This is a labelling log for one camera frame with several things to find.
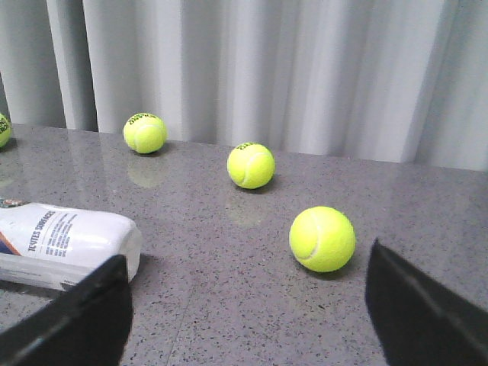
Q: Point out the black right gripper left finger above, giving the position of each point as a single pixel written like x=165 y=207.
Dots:
x=88 y=325

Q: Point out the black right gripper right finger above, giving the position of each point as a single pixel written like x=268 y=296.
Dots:
x=418 y=320

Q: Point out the white blue tennis ball can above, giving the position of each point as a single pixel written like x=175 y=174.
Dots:
x=56 y=247

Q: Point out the near right tennis ball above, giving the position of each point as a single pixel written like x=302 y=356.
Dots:
x=322 y=239

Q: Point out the middle tennis ball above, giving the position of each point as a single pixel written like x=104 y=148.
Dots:
x=145 y=133

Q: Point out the tennis ball with Roland Garros print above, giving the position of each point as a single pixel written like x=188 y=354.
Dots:
x=5 y=130

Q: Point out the grey curtain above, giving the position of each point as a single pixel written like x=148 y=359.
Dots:
x=396 y=81

